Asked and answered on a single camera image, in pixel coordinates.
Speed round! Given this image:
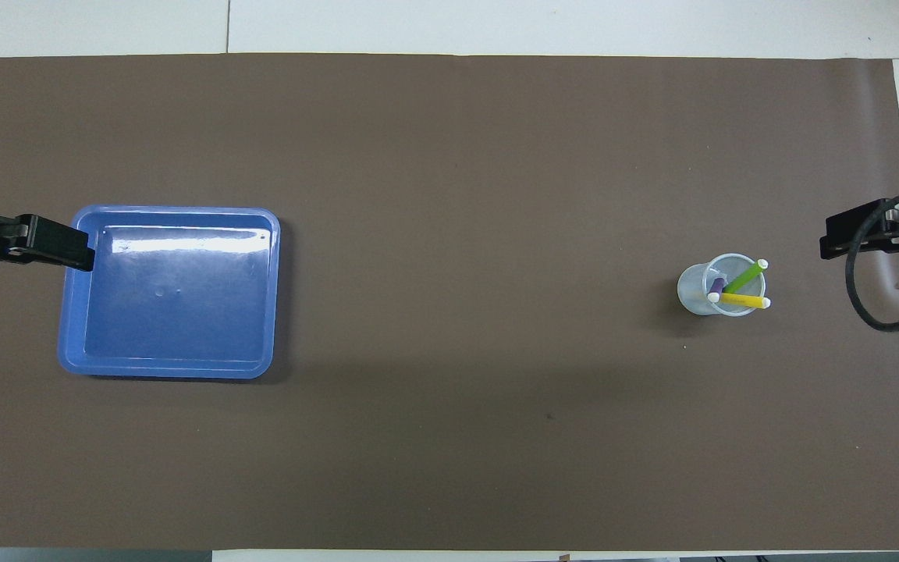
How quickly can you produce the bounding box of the green pen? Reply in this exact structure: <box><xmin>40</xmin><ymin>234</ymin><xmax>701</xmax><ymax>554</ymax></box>
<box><xmin>723</xmin><ymin>258</ymin><xmax>769</xmax><ymax>294</ymax></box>

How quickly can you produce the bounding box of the yellow pen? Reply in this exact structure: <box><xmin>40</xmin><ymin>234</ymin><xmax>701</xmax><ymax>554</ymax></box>
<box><xmin>707</xmin><ymin>293</ymin><xmax>772</xmax><ymax>310</ymax></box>

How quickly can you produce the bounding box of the blue plastic tray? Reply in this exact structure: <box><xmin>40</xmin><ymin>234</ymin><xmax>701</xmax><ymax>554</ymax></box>
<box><xmin>57</xmin><ymin>205</ymin><xmax>282</xmax><ymax>381</ymax></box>

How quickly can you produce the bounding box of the clear plastic cup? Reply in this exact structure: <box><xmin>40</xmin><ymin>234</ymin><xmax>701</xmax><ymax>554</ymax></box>
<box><xmin>677</xmin><ymin>253</ymin><xmax>767</xmax><ymax>317</ymax></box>

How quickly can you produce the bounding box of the brown table mat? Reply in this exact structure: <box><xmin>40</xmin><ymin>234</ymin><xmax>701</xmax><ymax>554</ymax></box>
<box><xmin>0</xmin><ymin>52</ymin><xmax>899</xmax><ymax>552</ymax></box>

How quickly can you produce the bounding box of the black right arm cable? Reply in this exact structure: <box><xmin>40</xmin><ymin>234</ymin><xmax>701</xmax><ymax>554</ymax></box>
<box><xmin>845</xmin><ymin>186</ymin><xmax>899</xmax><ymax>333</ymax></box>

